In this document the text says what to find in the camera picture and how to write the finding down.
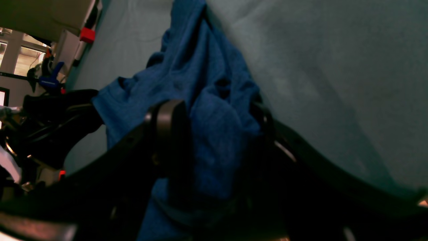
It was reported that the red cube block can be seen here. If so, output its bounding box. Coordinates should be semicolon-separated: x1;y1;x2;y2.
80;27;95;44

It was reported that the white black marker pen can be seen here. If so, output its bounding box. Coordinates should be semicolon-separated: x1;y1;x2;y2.
73;0;103;67

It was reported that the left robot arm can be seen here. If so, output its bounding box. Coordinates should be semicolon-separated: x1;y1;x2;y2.
1;89;103;201

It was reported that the light blue table cloth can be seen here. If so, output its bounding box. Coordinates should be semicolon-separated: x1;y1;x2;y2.
205;0;427;198

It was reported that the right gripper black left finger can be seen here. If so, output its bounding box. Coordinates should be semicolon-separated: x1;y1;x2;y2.
1;99;188;241

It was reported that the blue black clamp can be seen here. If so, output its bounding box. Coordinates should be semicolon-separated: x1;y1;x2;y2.
26;56;65;96

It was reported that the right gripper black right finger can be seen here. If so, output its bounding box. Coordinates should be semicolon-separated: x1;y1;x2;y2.
250;102;427;241

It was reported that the dark blue t-shirt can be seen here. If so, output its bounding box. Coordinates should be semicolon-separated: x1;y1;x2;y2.
92;0;260;241

